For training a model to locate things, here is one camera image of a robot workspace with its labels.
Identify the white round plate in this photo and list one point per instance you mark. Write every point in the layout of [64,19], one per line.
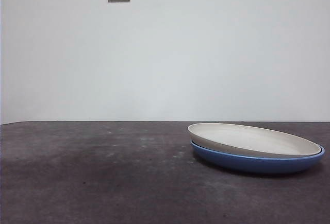
[245,139]

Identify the blue round plate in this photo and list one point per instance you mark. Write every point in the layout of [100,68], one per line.
[245,164]

